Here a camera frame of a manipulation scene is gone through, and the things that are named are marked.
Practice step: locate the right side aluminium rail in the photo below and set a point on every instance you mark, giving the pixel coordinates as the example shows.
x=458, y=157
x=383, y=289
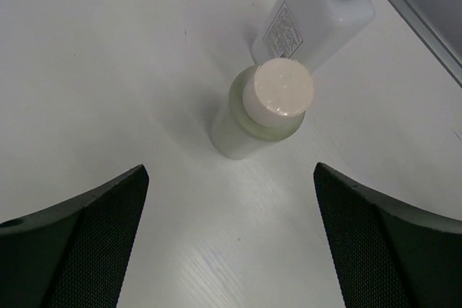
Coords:
x=437, y=23

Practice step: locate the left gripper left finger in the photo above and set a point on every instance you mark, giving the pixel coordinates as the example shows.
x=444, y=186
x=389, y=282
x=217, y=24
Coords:
x=75, y=253

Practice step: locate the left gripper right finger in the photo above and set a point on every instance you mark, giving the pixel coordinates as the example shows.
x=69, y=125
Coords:
x=387, y=253

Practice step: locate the frosted jar beige lid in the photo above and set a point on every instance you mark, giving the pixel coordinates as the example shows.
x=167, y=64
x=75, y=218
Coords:
x=266, y=104

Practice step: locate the white bottle dark cap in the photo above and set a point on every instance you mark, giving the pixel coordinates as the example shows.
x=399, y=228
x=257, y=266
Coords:
x=310, y=31

